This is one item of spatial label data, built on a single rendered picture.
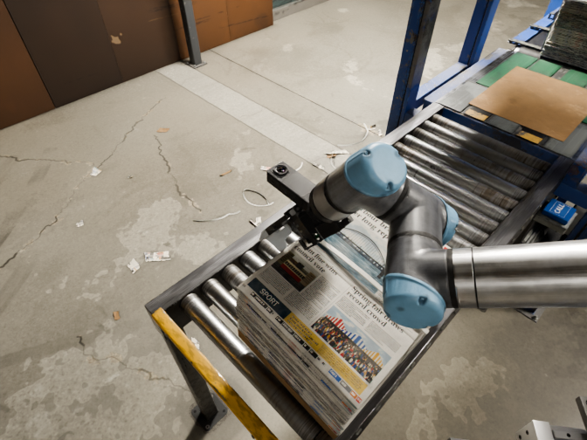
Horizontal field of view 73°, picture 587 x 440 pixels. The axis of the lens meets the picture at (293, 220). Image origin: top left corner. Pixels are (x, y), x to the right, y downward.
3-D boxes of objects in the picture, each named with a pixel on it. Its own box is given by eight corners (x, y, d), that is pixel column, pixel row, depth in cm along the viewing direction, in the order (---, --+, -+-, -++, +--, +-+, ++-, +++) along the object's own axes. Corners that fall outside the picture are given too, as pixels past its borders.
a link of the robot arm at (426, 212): (424, 278, 60) (366, 244, 58) (424, 224, 68) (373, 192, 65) (466, 255, 55) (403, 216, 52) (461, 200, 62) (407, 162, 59)
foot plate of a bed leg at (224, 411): (206, 438, 150) (206, 437, 149) (184, 410, 157) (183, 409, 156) (234, 412, 156) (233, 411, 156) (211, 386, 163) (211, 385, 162)
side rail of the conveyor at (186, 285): (166, 340, 104) (155, 318, 95) (155, 327, 107) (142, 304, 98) (437, 131, 169) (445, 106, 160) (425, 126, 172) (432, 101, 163)
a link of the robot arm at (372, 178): (406, 203, 53) (355, 170, 51) (361, 226, 63) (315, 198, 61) (419, 159, 56) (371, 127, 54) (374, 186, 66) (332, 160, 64)
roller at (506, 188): (520, 209, 127) (527, 198, 124) (397, 147, 150) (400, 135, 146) (526, 202, 130) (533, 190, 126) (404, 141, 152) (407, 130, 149)
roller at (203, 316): (313, 454, 80) (314, 447, 76) (179, 309, 103) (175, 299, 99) (329, 435, 83) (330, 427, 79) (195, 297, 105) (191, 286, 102)
